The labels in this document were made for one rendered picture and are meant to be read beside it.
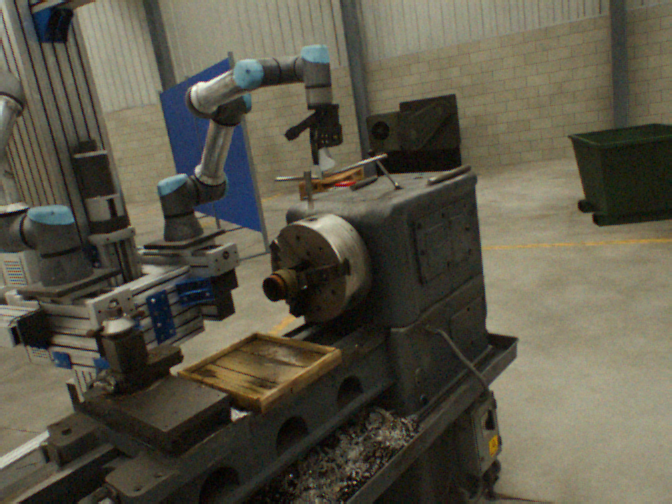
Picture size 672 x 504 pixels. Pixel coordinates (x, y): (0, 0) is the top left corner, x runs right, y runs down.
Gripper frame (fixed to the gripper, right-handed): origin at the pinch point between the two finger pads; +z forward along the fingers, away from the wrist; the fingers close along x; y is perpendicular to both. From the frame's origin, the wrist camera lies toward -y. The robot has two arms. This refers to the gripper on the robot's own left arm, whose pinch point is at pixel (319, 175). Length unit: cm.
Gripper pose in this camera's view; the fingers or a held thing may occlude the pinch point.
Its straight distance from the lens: 162.5
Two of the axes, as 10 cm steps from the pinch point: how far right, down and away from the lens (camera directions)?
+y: 9.8, -0.2, -2.0
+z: 0.8, 9.5, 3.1
